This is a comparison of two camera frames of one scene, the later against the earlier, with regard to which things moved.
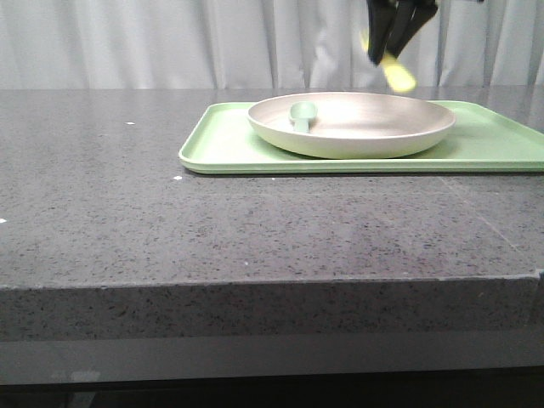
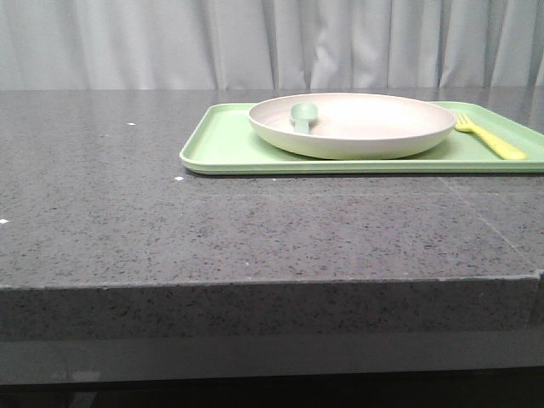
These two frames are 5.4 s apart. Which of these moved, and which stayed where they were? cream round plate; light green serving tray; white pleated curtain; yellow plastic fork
Moved: yellow plastic fork
Stayed: cream round plate; light green serving tray; white pleated curtain
